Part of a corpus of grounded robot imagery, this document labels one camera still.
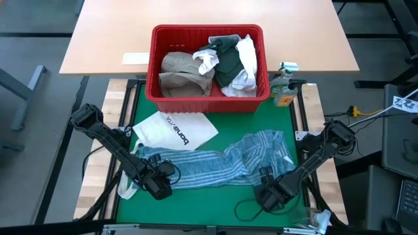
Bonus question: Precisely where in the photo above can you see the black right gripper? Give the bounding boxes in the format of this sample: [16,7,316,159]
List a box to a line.
[256,165,297,213]

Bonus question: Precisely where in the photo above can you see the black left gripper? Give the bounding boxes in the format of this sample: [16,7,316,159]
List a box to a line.
[139,153,177,201]

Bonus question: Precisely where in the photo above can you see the white printed tote bag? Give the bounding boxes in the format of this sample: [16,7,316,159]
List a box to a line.
[116,110,219,200]

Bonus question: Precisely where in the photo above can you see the blue striped garment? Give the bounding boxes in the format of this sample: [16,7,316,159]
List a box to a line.
[136,129,297,190]

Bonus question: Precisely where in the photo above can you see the beige trousers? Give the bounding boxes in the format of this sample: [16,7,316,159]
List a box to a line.
[158,51,216,98]

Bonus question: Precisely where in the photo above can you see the red plastic laundry bin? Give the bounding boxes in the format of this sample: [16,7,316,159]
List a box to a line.
[144,23,271,114]

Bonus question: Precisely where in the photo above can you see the clear plastic spray bottle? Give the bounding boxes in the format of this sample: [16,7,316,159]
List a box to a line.
[289,206,332,234]

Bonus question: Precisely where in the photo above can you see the green table mat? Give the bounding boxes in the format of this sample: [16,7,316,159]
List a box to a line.
[116,81,307,228]

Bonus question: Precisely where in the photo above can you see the orange soap pump bottle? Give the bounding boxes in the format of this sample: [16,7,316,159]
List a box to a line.
[273,78,308,108]

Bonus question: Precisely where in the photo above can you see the yellow power plug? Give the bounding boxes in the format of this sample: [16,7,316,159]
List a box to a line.
[347,104,385,119]

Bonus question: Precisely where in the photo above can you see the white paper label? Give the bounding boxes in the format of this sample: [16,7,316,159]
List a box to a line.
[121,52,151,66]

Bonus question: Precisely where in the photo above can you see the green spray bottle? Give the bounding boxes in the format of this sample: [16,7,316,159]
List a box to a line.
[269,61,300,99]

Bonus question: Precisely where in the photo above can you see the small crumpled white cloth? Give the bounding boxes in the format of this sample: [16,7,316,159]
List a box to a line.
[192,48,220,75]

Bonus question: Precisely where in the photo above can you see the large white shirt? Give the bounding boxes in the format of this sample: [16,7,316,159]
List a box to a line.
[208,33,259,99]

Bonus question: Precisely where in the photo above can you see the grey side table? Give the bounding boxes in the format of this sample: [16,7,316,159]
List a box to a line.
[381,83,418,180]

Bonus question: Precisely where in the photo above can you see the dark green garment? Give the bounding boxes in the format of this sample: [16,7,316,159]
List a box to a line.
[199,35,246,89]

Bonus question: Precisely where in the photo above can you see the dark keyboard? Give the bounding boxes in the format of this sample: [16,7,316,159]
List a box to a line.
[395,178,418,226]

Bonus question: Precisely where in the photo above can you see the light wooden desk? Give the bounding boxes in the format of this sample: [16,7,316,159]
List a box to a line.
[58,0,361,77]

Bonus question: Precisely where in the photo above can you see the white printed paper tag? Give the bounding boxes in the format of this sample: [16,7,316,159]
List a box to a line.
[393,95,418,114]

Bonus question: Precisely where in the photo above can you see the grey metal table leg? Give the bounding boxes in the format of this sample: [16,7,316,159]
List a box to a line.
[0,65,50,132]

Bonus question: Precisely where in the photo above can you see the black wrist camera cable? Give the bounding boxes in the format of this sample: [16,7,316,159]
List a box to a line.
[168,161,182,186]
[234,197,301,223]

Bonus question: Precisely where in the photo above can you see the silver aluminium rail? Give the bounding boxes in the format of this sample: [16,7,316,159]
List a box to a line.
[101,223,218,233]

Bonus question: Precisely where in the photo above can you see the black aluminium table frame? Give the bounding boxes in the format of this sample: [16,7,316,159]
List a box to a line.
[73,78,349,235]

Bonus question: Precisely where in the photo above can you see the black cable bundle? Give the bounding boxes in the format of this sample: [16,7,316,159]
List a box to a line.
[325,110,362,157]

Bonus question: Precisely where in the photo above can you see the white cable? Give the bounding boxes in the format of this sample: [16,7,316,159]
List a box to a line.
[347,87,418,129]

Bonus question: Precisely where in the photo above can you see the black desk leg frame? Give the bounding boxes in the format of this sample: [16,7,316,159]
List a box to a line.
[354,0,418,89]

